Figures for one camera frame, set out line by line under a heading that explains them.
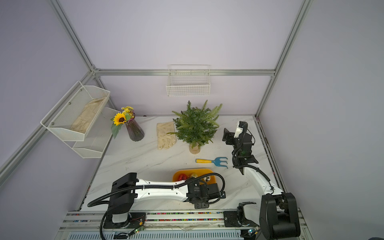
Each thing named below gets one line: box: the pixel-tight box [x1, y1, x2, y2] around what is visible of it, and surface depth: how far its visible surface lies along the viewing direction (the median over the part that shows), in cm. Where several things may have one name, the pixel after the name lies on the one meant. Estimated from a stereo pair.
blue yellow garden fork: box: [195, 157, 228, 169], surface depth 95 cm
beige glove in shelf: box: [70, 96, 107, 134], surface depth 81 cm
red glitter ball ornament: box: [177, 173, 188, 181], surface depth 86 cm
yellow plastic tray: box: [173, 168, 215, 185], surface depth 86 cm
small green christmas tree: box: [166, 99, 223, 154], surface depth 79 cm
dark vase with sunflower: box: [110, 106, 145, 142], surface depth 88 cm
